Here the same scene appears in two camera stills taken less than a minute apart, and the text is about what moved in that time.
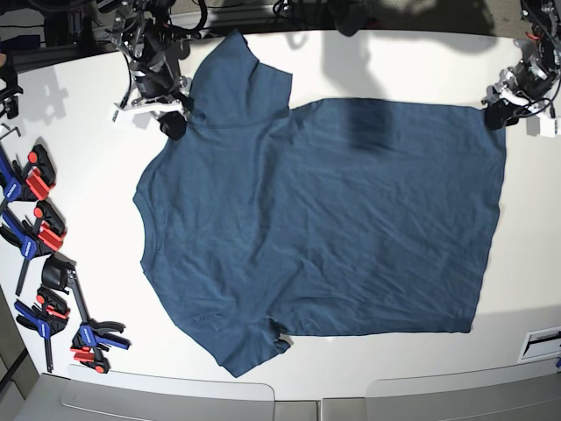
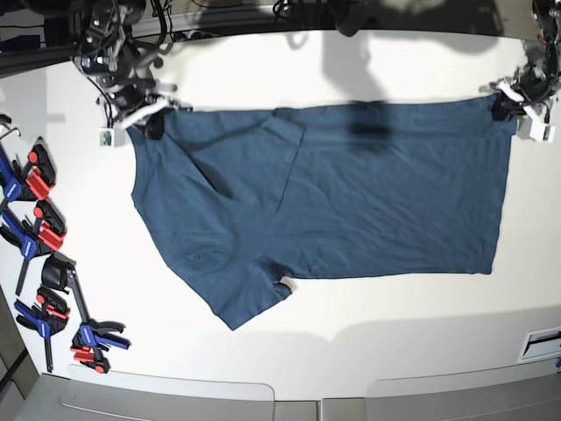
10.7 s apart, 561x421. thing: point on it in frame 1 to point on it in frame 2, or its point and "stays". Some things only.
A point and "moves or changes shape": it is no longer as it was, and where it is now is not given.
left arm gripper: [161, 83] to [132, 100]
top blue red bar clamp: [34, 181] stays
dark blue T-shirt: [269, 219] moves or changes shape
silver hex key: [10, 132] stays
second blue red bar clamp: [46, 232] stays
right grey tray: [529, 391] stays
